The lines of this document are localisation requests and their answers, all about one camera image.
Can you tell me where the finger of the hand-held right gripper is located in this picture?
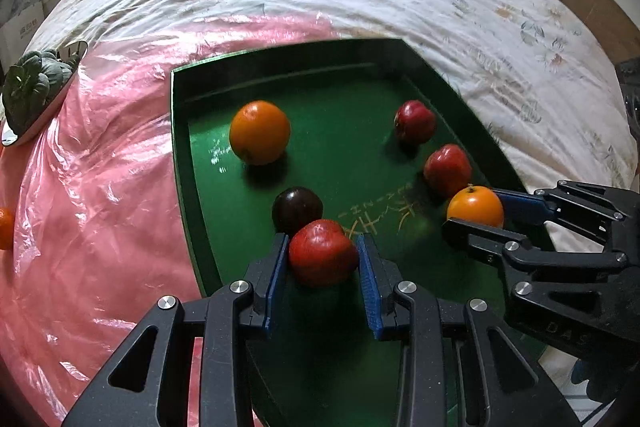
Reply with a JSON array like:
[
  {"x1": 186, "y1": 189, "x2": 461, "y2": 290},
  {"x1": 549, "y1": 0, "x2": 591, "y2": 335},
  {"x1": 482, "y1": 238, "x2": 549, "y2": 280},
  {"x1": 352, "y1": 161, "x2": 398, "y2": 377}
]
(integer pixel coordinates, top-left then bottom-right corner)
[
  {"x1": 492, "y1": 181, "x2": 628, "y2": 249},
  {"x1": 441, "y1": 217, "x2": 628, "y2": 296}
]

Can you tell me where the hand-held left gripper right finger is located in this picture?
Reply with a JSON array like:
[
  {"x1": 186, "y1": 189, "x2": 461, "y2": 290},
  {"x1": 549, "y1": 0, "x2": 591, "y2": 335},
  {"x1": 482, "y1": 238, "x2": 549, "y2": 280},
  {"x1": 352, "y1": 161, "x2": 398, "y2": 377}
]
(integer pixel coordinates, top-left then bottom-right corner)
[{"x1": 356, "y1": 233, "x2": 583, "y2": 427}]

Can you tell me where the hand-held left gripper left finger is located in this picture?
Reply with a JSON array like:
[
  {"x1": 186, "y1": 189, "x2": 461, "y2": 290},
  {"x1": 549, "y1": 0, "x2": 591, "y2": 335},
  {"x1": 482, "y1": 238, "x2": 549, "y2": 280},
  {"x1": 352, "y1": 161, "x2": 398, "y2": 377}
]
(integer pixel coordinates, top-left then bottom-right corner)
[{"x1": 60, "y1": 232, "x2": 291, "y2": 427}]

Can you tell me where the orange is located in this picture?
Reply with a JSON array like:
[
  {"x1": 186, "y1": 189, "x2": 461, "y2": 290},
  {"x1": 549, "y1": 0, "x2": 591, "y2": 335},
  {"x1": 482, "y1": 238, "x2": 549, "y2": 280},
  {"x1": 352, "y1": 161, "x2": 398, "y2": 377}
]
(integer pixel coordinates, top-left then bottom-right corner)
[
  {"x1": 229, "y1": 100, "x2": 292, "y2": 166},
  {"x1": 0, "y1": 207, "x2": 16, "y2": 252},
  {"x1": 446, "y1": 185, "x2": 505, "y2": 230}
]

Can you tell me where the red apple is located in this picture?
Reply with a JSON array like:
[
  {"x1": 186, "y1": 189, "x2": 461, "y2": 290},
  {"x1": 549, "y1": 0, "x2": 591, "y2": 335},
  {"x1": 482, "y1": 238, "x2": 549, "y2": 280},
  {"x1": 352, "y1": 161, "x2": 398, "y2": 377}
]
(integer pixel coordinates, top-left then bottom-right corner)
[
  {"x1": 423, "y1": 144, "x2": 473, "y2": 199},
  {"x1": 394, "y1": 100, "x2": 437, "y2": 146},
  {"x1": 288, "y1": 219, "x2": 360, "y2": 288}
]

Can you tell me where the dark plum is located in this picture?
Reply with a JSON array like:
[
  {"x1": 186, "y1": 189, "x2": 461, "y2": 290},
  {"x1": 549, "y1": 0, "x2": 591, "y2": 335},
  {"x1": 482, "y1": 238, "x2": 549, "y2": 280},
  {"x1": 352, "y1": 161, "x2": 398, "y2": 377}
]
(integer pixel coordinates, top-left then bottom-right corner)
[{"x1": 271, "y1": 187, "x2": 324, "y2": 235}]

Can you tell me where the green tray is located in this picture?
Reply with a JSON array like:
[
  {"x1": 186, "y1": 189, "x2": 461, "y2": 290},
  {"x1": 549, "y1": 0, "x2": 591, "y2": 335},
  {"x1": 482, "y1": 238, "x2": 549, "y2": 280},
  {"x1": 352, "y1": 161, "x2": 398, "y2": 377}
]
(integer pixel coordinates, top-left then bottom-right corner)
[{"x1": 170, "y1": 38, "x2": 556, "y2": 427}]

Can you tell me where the pink plastic sheet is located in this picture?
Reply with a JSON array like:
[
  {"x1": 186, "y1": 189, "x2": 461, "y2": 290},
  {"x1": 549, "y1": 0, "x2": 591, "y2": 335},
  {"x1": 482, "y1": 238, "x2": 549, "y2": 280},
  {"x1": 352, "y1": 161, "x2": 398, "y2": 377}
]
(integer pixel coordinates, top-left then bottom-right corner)
[{"x1": 0, "y1": 14, "x2": 351, "y2": 427}]

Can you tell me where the white plate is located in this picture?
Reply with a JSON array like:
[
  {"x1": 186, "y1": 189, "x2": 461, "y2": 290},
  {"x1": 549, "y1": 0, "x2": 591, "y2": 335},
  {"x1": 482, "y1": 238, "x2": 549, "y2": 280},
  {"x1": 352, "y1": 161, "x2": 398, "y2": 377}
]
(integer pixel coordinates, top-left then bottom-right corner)
[{"x1": 0, "y1": 41, "x2": 90, "y2": 148}]

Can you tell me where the green leafy vegetable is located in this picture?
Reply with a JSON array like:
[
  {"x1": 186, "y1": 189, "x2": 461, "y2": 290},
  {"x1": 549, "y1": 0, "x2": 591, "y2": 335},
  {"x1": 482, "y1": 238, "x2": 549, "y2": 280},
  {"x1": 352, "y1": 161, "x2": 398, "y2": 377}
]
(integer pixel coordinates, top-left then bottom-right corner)
[{"x1": 2, "y1": 49, "x2": 76, "y2": 135}]

